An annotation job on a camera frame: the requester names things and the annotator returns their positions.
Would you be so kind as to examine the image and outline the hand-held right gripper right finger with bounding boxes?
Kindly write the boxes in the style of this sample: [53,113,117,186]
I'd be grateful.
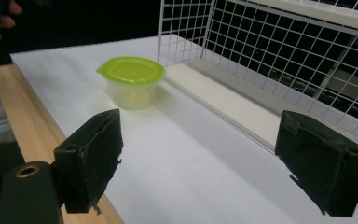
[274,109,358,218]

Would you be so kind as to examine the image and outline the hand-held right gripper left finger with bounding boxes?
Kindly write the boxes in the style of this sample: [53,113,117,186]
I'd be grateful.
[52,108,124,215]

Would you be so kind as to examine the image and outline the clear plastic container green lid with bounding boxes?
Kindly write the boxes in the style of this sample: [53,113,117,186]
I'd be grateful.
[96,56,168,111]

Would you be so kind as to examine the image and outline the wooden table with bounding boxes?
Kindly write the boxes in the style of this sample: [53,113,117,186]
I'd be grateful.
[0,63,126,224]

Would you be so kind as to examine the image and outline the white table cover sheet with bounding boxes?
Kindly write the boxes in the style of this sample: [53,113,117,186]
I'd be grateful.
[9,34,358,224]

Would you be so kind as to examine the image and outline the white wire shelf rack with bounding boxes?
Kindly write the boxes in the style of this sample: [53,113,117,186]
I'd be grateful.
[157,0,358,154]

